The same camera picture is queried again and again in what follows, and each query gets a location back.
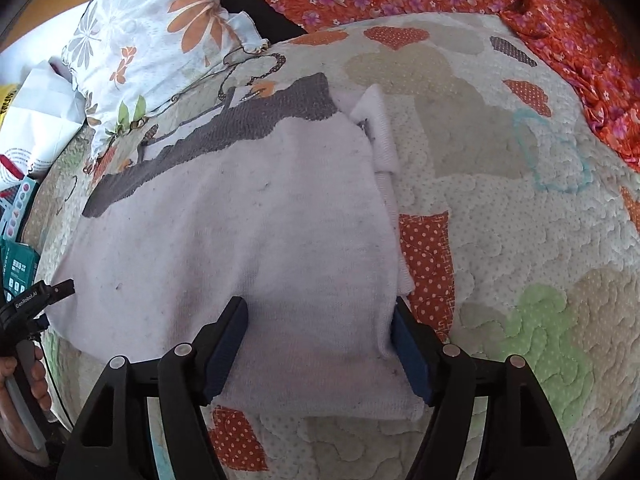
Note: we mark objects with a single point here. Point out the white floral pillow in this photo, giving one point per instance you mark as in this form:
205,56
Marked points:
150,25

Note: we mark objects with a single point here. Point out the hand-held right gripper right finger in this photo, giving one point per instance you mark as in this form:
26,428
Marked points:
412,355

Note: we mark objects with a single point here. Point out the yellow packet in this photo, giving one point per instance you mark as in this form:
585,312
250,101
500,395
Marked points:
7,105

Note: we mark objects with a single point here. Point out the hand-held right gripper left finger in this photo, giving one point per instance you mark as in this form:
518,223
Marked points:
227,350

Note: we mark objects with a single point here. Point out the white and grey sweater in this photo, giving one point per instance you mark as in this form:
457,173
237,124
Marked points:
240,210

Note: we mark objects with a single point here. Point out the heart-patterned quilt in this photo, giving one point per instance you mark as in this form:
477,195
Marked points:
500,235

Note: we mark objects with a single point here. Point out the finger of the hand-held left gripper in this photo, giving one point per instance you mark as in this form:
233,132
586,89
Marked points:
64,289

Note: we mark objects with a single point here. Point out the white plastic bag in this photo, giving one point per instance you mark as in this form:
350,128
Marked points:
40,110

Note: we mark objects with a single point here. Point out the teal cardboard box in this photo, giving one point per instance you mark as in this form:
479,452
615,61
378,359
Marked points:
17,265

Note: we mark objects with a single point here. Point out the watercolor paint box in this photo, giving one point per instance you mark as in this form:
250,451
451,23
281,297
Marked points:
17,210

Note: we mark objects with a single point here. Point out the person's left hand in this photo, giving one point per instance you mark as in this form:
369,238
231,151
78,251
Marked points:
41,380

